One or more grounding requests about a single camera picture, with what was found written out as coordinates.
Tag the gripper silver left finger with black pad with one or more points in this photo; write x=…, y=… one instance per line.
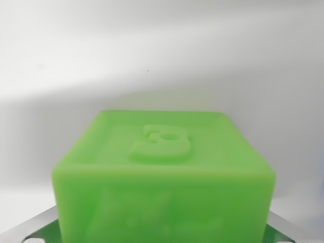
x=33, y=231

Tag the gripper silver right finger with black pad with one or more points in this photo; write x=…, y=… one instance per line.
x=278, y=231

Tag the green plastic cube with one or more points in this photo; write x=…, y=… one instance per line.
x=162, y=192

